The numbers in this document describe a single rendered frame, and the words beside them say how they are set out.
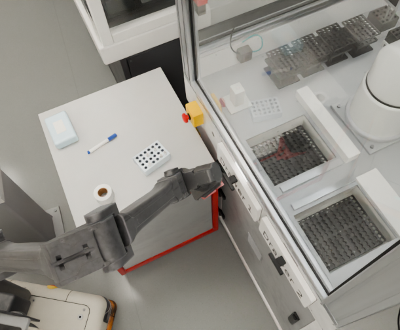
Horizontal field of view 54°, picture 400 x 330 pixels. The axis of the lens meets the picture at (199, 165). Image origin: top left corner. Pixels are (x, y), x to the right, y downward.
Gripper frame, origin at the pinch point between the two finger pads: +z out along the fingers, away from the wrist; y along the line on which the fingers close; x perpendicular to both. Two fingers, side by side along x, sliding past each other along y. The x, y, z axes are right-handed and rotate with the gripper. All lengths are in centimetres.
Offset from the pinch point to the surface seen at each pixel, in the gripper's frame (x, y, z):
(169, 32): 83, 9, 19
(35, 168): 104, -116, 38
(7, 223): 48, -96, -5
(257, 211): -11.8, 4.2, 8.9
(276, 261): -28.4, 1.1, 8.3
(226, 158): 9.8, 4.7, 8.6
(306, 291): -40.0, 4.4, 8.6
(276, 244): -24.0, 3.7, 9.2
